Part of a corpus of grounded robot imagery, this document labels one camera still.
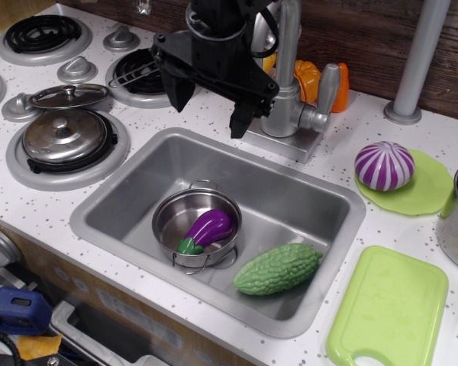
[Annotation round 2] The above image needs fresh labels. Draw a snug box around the yellow tape piece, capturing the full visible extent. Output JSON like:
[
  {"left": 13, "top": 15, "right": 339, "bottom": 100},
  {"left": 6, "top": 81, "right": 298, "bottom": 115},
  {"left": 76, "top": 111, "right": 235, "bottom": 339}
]
[{"left": 16, "top": 334, "right": 63, "bottom": 361}]

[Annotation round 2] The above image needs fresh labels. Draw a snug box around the grey stove knob front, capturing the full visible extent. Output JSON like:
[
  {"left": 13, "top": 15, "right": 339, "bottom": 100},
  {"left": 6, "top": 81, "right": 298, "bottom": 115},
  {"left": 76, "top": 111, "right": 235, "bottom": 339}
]
[{"left": 2, "top": 93, "right": 44, "bottom": 123}]

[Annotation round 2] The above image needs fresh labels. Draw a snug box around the light green cutting board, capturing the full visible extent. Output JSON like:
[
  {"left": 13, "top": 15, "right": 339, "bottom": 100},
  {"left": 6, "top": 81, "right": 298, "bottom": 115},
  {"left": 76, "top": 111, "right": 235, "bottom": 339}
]
[{"left": 325, "top": 246, "right": 449, "bottom": 365}]

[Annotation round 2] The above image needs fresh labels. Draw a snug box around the back right stove burner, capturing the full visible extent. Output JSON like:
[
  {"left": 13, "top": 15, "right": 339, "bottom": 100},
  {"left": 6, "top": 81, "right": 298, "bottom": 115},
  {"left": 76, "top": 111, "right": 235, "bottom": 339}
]
[{"left": 105, "top": 48, "right": 171, "bottom": 109}]

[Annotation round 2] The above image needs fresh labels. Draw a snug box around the grey stove knob back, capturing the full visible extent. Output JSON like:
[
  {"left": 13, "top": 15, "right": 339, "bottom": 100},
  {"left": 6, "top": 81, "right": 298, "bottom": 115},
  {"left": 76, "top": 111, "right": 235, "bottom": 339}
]
[{"left": 103, "top": 26, "right": 140, "bottom": 53}]

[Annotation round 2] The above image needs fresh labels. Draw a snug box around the purple toy eggplant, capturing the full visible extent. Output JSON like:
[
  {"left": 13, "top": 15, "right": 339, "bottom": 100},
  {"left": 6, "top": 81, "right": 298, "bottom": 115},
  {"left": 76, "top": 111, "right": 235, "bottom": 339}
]
[{"left": 176, "top": 209, "right": 232, "bottom": 255}]

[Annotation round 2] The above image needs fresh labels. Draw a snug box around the silver toy faucet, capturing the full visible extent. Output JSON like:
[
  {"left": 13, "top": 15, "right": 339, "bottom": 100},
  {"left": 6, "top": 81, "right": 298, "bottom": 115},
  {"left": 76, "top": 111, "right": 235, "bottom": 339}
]
[{"left": 242, "top": 1, "right": 340, "bottom": 163}]

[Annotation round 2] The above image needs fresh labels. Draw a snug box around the grey metal sink basin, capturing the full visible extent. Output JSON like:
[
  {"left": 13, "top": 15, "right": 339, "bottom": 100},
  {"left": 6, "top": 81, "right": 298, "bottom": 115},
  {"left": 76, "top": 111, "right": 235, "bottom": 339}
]
[{"left": 70, "top": 128, "right": 366, "bottom": 338}]

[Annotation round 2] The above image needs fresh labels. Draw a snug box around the steel frying pan wire handle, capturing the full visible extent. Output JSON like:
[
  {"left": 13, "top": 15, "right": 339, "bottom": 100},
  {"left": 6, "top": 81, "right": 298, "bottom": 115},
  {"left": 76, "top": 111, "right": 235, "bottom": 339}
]
[{"left": 107, "top": 57, "right": 164, "bottom": 94}]

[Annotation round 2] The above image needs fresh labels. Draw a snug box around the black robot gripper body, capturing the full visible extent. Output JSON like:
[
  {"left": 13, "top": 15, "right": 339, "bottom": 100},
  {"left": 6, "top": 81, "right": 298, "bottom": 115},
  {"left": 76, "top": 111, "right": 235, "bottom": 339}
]
[{"left": 151, "top": 1, "right": 279, "bottom": 110}]

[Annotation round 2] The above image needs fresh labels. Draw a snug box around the purple white striped toy onion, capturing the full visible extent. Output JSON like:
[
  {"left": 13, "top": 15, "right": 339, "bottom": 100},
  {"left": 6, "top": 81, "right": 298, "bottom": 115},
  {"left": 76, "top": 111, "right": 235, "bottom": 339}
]
[{"left": 354, "top": 141, "right": 415, "bottom": 191}]

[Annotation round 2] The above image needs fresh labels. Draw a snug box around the lidded steel pot on burner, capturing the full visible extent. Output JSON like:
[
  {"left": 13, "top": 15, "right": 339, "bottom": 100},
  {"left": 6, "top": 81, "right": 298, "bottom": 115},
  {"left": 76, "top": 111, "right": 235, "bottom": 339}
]
[{"left": 21, "top": 108, "right": 118, "bottom": 174}]

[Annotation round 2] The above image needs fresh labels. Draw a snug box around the steel pot lid with knob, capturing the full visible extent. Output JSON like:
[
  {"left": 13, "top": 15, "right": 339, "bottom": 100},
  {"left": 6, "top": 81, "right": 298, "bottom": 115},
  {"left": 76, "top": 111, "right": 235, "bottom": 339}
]
[{"left": 28, "top": 84, "right": 110, "bottom": 109}]

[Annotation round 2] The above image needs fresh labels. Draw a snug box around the green toy bitter gourd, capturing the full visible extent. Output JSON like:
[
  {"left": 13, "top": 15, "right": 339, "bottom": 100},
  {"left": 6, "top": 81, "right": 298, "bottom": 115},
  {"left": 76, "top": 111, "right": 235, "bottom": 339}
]
[{"left": 233, "top": 243, "right": 323, "bottom": 296}]

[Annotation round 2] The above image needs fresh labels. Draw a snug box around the grey stove knob middle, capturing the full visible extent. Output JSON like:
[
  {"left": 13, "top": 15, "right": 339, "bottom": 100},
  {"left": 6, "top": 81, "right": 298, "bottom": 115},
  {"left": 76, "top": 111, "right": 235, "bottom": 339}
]
[{"left": 56, "top": 56, "right": 98, "bottom": 84}]

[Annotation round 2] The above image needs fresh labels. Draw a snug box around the grey vertical pole with base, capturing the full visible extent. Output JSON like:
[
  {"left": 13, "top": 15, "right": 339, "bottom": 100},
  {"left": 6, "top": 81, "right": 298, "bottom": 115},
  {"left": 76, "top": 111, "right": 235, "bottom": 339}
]
[{"left": 384, "top": 0, "right": 450, "bottom": 125}]

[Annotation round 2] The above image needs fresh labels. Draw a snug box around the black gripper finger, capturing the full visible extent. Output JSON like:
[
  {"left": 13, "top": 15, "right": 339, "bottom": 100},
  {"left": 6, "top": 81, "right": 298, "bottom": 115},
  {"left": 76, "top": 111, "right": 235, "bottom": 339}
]
[
  {"left": 230, "top": 98, "right": 269, "bottom": 139},
  {"left": 159, "top": 60, "right": 195, "bottom": 112}
]

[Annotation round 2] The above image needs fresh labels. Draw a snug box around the small steel two-handled pot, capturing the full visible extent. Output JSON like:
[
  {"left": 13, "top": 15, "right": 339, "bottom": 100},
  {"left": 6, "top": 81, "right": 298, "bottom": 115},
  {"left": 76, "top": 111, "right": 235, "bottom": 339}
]
[{"left": 152, "top": 179, "right": 242, "bottom": 275}]

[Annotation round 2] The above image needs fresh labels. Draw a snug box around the grey stove knob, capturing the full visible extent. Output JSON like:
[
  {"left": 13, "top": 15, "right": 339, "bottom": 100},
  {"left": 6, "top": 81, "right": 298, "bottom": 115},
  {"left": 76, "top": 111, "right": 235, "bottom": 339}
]
[
  {"left": 56, "top": 56, "right": 98, "bottom": 84},
  {"left": 103, "top": 26, "right": 140, "bottom": 53},
  {"left": 2, "top": 93, "right": 44, "bottom": 123}
]

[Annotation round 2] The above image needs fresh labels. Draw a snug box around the light green round plate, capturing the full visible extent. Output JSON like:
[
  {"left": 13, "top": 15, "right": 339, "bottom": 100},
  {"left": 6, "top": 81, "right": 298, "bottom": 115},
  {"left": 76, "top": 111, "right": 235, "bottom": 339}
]
[{"left": 355, "top": 149, "right": 453, "bottom": 216}]

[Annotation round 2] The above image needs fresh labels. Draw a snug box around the back left stove burner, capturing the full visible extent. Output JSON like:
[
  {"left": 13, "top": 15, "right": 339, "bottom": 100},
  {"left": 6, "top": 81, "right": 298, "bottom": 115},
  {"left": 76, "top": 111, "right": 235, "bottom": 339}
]
[{"left": 0, "top": 14, "right": 92, "bottom": 66}]

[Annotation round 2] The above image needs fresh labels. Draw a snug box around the orange toy bell pepper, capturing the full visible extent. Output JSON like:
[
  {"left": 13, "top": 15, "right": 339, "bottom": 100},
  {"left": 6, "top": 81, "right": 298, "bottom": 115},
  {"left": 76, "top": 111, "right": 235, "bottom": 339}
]
[{"left": 293, "top": 59, "right": 350, "bottom": 114}]

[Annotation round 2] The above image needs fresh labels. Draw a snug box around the yellow toy bell pepper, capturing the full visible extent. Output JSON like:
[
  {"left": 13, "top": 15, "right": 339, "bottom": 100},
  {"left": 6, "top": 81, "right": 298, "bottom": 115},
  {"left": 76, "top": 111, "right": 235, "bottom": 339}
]
[{"left": 263, "top": 53, "right": 277, "bottom": 77}]

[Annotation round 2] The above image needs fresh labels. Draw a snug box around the blue clamp tool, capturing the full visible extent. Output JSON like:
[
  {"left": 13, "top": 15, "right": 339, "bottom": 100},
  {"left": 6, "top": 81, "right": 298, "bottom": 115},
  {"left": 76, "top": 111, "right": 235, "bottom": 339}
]
[{"left": 0, "top": 287, "right": 52, "bottom": 336}]

